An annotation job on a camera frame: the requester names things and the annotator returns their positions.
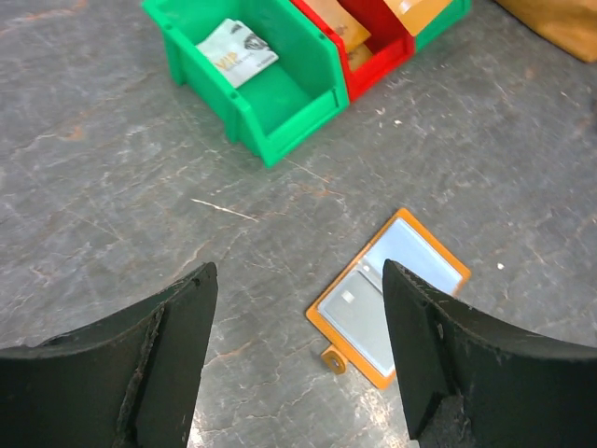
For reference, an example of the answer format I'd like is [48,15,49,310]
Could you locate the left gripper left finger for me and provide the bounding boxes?
[1,262,218,447]

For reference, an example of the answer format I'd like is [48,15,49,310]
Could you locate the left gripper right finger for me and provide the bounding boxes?
[382,259,596,447]

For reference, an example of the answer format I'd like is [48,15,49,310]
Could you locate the orange leather card holder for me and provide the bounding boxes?
[306,208,471,389]

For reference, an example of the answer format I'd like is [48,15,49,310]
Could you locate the tan patterned card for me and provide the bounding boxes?
[384,0,451,36]

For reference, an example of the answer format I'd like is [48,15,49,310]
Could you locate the brown cards in red bin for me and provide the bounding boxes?
[305,0,372,72]

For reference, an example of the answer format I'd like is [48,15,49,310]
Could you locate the left green plastic bin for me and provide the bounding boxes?
[141,1,349,167]

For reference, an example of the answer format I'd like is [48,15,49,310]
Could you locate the green plastic bin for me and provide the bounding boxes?
[141,1,349,167]
[415,0,472,53]

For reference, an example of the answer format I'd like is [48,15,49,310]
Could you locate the red plastic bin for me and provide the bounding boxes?
[292,0,415,103]

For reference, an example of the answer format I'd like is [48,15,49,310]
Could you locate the mustard tote bag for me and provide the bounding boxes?
[498,0,596,63]

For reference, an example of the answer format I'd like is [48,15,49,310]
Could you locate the right green plastic bin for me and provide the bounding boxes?
[415,0,472,53]

